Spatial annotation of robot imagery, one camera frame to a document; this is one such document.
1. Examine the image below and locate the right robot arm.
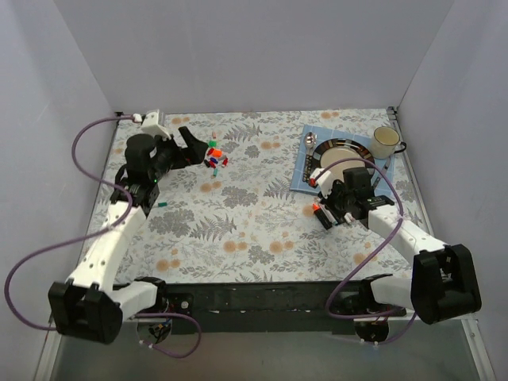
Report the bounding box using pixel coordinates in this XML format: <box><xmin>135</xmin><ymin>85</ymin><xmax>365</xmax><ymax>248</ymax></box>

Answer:
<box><xmin>310</xmin><ymin>167</ymin><xmax>482</xmax><ymax>325</ymax></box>

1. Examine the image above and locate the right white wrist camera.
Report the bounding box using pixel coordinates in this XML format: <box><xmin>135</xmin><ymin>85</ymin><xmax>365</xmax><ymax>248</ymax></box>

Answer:
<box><xmin>308</xmin><ymin>167</ymin><xmax>337</xmax><ymax>198</ymax></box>

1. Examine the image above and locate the metal spoon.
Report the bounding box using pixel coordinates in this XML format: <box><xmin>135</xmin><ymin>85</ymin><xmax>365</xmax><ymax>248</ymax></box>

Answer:
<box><xmin>303</xmin><ymin>132</ymin><xmax>317</xmax><ymax>159</ymax></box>

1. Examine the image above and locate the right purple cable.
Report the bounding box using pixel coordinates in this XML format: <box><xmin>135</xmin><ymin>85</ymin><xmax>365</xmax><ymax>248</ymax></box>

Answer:
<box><xmin>313</xmin><ymin>157</ymin><xmax>418</xmax><ymax>345</ymax></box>

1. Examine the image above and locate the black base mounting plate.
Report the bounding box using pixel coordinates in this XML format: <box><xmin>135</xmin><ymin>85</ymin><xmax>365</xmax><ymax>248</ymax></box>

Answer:
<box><xmin>122</xmin><ymin>281</ymin><xmax>408</xmax><ymax>335</ymax></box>

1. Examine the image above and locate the blue checked placemat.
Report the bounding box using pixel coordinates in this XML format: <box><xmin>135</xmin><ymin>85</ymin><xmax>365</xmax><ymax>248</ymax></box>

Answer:
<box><xmin>290</xmin><ymin>125</ymin><xmax>394</xmax><ymax>195</ymax></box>

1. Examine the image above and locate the aluminium frame rail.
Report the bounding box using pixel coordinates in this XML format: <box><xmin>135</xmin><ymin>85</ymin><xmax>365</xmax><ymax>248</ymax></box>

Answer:
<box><xmin>33</xmin><ymin>287</ymin><xmax>497</xmax><ymax>381</ymax></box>

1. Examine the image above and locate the dark rimmed cream plate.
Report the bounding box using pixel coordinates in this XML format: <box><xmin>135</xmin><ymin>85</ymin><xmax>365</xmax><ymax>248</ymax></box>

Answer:
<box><xmin>310</xmin><ymin>138</ymin><xmax>375</xmax><ymax>182</ymax></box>

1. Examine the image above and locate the floral tablecloth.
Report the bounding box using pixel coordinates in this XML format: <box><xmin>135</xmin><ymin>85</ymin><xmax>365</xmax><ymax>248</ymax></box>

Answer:
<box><xmin>115</xmin><ymin>109</ymin><xmax>411</xmax><ymax>283</ymax></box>

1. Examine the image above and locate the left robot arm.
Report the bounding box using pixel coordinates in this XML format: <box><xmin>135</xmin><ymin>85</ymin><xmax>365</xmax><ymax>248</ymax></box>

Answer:
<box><xmin>48</xmin><ymin>127</ymin><xmax>208</xmax><ymax>344</ymax></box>

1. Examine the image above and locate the black orange highlighter body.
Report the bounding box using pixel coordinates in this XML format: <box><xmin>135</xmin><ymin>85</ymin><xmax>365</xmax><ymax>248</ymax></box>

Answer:
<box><xmin>313</xmin><ymin>204</ymin><xmax>333</xmax><ymax>230</ymax></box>

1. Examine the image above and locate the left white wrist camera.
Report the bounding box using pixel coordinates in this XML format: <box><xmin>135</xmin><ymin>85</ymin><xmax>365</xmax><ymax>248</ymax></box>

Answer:
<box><xmin>133</xmin><ymin>110</ymin><xmax>171</xmax><ymax>139</ymax></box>

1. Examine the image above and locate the cream enamel mug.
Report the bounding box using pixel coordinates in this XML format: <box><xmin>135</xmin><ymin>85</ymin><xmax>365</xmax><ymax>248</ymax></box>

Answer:
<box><xmin>369</xmin><ymin>126</ymin><xmax>407</xmax><ymax>160</ymax></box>

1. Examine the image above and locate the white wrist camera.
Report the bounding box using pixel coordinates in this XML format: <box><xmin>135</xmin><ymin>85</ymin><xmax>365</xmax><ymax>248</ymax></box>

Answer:
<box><xmin>308</xmin><ymin>167</ymin><xmax>337</xmax><ymax>198</ymax></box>
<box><xmin>133</xmin><ymin>110</ymin><xmax>171</xmax><ymax>139</ymax></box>

